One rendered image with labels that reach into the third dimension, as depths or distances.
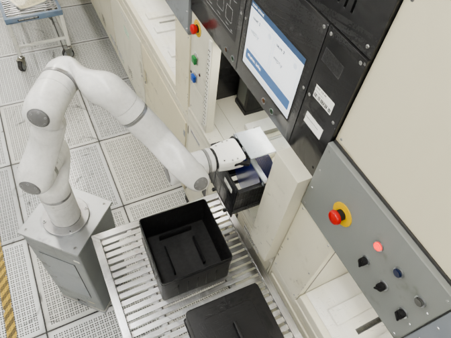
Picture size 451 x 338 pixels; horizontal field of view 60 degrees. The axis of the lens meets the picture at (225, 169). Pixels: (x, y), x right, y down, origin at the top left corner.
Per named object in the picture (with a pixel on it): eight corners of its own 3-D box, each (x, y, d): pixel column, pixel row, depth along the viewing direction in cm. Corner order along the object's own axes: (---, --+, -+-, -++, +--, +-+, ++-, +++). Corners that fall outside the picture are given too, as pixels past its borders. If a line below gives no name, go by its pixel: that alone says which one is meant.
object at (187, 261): (203, 218, 171) (205, 197, 158) (229, 275, 157) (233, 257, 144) (141, 239, 163) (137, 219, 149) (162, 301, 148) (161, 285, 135)
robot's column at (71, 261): (60, 296, 220) (15, 233, 159) (86, 253, 236) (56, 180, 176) (105, 314, 216) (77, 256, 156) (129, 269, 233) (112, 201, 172)
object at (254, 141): (205, 177, 161) (212, 124, 136) (247, 163, 168) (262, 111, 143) (230, 226, 149) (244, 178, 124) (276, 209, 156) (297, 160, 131)
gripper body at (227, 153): (203, 155, 136) (232, 147, 139) (215, 178, 130) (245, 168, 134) (205, 141, 130) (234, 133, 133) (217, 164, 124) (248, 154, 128)
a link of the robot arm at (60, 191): (33, 202, 147) (11, 164, 128) (52, 164, 159) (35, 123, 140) (64, 208, 147) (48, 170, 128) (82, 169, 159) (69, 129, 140)
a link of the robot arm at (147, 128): (156, 116, 102) (219, 181, 121) (139, 96, 114) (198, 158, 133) (131, 140, 102) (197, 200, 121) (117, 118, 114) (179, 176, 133)
